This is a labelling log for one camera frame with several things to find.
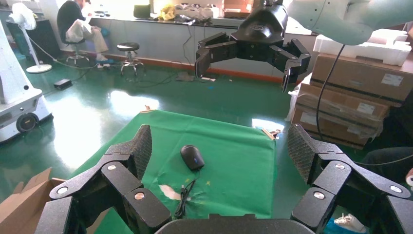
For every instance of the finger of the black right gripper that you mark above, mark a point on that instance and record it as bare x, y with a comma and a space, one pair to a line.
219, 48
284, 58

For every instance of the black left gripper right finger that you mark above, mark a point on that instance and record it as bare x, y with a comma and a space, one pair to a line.
335, 181

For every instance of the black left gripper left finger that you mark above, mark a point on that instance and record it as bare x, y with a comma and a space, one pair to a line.
113, 181

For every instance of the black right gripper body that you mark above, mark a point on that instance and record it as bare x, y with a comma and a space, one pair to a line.
259, 29

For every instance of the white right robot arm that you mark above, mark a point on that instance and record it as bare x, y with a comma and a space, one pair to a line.
338, 19

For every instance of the open brown cardboard box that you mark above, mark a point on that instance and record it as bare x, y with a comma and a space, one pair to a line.
19, 206

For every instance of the small brown cardboard carton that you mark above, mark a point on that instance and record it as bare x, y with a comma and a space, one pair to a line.
235, 9

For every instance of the white boxes pile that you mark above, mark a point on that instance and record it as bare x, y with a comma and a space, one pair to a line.
200, 12

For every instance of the white sneaker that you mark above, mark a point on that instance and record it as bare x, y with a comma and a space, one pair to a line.
350, 223

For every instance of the wrapped cardboard carton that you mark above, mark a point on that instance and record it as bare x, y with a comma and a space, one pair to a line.
322, 126
329, 100

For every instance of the long grey workbench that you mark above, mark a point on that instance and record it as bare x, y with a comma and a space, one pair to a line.
161, 38

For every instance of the yellow crumpled item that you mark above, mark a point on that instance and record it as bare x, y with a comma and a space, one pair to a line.
167, 13

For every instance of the silver metal table clip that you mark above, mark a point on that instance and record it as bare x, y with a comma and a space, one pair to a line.
147, 109
270, 133

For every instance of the person in dark clothes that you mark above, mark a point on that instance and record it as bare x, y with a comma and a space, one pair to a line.
397, 129

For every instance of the white foam packing block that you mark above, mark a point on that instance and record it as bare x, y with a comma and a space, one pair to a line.
371, 51

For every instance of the black round stool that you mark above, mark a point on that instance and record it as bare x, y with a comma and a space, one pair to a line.
128, 46

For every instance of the green table cloth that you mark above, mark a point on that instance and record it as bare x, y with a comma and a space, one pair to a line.
232, 168

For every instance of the black power adapter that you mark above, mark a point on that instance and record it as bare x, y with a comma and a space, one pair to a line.
63, 84

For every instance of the black office chair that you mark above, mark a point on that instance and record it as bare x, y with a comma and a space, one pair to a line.
77, 59

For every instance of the white wheeled background robot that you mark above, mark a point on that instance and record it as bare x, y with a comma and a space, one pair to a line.
13, 97

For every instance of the seated person in black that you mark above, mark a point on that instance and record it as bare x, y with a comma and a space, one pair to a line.
67, 13

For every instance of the black cabinet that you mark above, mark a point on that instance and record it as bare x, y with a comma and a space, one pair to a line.
45, 38

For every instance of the white standing fan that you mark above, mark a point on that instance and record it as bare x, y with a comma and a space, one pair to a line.
24, 16

